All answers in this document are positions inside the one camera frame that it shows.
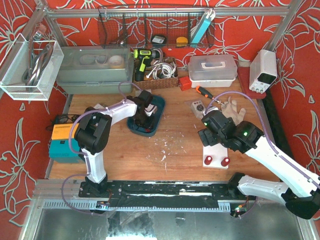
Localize white knit work glove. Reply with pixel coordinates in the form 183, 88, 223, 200
221, 96, 246, 126

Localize large red spring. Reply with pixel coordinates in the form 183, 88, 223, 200
220, 157, 230, 168

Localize bagged white switch box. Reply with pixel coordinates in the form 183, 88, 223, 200
185, 99, 206, 119

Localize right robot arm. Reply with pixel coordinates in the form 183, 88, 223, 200
198, 110, 320, 220

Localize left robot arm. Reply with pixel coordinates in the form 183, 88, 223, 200
74, 90, 157, 188

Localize teal plastic tray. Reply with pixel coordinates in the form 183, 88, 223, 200
126, 95, 166, 137

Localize orange black screwdriver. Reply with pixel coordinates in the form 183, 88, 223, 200
195, 85, 214, 100

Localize wicker basket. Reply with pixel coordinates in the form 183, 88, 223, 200
132, 70, 179, 90

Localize red power cube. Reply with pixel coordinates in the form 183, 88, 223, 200
178, 76, 192, 91

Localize white plastic toolbox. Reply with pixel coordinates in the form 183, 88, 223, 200
188, 54, 238, 88

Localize red tool case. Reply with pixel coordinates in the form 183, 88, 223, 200
236, 66, 267, 100

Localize white power supply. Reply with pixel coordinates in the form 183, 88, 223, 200
248, 49, 277, 94

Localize grey plastic storage box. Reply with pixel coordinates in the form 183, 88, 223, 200
56, 46, 134, 95

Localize black round tape measure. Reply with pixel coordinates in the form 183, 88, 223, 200
150, 34, 167, 48

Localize orange teal device box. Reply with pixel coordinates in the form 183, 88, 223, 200
49, 123, 85, 164

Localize blue white box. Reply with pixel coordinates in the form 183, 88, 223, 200
190, 8, 216, 48

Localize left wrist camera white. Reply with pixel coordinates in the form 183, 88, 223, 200
144, 104, 158, 117

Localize white peg base plate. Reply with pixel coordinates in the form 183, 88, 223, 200
202, 143, 230, 169

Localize black cable chain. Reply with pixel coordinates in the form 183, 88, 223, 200
263, 88, 297, 161

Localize white coiled cables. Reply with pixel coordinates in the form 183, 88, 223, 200
147, 62, 177, 79

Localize green cordless drill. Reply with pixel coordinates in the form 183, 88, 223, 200
133, 48, 160, 82

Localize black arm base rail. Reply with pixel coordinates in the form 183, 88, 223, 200
78, 180, 254, 209

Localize black wire wall basket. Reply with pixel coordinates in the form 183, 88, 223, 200
97, 4, 215, 48

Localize clear acrylic wall bin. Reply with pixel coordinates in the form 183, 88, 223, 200
0, 34, 64, 101

